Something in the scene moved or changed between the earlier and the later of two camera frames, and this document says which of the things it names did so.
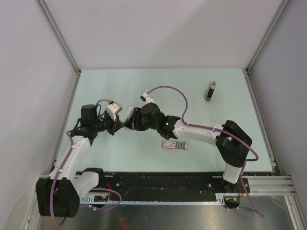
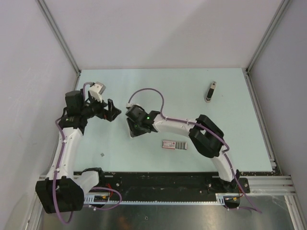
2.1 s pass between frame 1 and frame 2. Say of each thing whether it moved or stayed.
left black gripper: moved
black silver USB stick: stayed
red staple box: stayed
